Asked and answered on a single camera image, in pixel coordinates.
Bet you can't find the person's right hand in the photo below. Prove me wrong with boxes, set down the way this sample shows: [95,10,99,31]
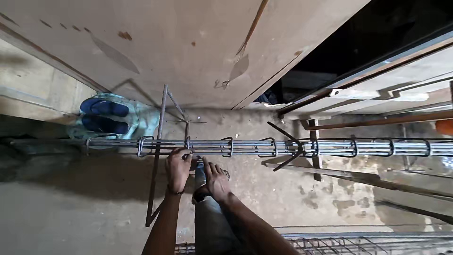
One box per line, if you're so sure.
[202,157,231,203]

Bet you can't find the person's left hand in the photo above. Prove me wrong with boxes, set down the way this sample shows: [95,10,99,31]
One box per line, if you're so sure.
[165,148,193,194]

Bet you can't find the long steel rebar cage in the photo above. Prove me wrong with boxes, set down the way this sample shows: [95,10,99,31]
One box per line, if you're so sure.
[10,134,453,158]

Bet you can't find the person's left forearm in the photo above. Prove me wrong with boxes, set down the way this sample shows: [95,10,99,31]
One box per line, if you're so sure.
[142,188,185,255]

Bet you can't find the person's right forearm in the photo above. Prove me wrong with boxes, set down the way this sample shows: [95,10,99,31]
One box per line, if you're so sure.
[219,192,301,255]

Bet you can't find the rusty metal trestle stand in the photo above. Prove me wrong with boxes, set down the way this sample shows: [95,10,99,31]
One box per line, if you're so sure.
[145,84,189,227]

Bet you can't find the turquoise plastic sack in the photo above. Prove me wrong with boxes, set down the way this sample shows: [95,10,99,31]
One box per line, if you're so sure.
[68,92,161,140]

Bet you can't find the person's legs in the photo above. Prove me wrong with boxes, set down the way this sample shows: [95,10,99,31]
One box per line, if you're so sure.
[192,156,256,255]

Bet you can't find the blue sandal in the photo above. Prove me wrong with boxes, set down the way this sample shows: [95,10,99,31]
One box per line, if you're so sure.
[80,98,129,118]
[81,115,129,135]

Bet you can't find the long wooden plank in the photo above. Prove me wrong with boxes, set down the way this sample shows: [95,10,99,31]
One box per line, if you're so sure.
[262,161,453,202]

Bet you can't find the rebar cage with diagonal bars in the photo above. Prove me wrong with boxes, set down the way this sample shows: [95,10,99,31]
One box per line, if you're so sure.
[174,231,453,255]

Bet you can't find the reddish brown metal bar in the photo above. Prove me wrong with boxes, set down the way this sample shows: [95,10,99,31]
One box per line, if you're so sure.
[300,110,453,131]

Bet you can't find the thin metal rod stand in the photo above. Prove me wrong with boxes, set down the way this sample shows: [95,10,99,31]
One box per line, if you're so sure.
[387,123,453,179]

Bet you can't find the dark thin pole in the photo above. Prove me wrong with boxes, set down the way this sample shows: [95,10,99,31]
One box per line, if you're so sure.
[376,200,453,225]

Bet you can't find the orange object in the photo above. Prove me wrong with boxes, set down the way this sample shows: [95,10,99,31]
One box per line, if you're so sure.
[435,120,453,136]

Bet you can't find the dark wooden post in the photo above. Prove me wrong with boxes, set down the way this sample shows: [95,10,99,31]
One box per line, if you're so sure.
[309,119,323,182]

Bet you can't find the door frame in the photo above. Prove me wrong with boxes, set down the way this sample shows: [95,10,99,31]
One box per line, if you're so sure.
[277,24,453,119]

